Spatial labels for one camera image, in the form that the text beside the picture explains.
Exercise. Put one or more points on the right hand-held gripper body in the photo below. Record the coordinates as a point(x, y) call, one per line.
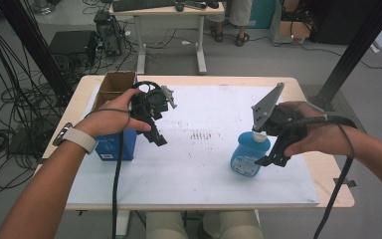
point(285, 122)

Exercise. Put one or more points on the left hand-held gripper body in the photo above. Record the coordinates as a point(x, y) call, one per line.
point(147, 103)

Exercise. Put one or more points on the blue cardboard box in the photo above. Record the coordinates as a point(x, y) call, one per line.
point(129, 146)

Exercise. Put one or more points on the blue bottle with white cap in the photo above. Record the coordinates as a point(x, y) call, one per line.
point(247, 156)

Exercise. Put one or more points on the person's left hand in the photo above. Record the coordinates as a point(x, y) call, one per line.
point(109, 118)

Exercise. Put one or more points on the person's right hand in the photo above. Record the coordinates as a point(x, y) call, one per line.
point(325, 139)

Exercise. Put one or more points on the white table mat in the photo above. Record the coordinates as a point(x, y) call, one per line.
point(195, 172)

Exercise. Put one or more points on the dark floor mat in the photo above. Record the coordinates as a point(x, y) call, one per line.
point(351, 116)

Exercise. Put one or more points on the black computer tower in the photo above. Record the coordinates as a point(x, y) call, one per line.
point(111, 33)

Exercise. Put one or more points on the person's right leg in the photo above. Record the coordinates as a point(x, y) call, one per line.
point(232, 225)

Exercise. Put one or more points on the person's leg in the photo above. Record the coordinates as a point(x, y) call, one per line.
point(217, 31)
point(232, 225)
point(242, 20)
point(165, 227)

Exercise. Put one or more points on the white desk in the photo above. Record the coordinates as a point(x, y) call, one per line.
point(165, 20)

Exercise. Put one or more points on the person's left leg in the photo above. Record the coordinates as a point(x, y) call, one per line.
point(165, 227)

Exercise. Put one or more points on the white table leg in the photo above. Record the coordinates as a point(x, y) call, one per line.
point(122, 222)

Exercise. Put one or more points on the brown cardboard box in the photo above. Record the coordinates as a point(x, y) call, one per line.
point(295, 30)

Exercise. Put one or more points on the black equipment case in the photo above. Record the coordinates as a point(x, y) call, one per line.
point(73, 43)

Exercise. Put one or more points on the black keyboard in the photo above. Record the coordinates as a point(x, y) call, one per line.
point(142, 4)

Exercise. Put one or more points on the black computer mouse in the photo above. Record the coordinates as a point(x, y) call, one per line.
point(179, 6)

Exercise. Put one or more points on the teal box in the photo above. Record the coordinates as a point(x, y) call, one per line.
point(262, 13)

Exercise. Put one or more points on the black frame post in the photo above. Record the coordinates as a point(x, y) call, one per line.
point(33, 43)
point(354, 49)

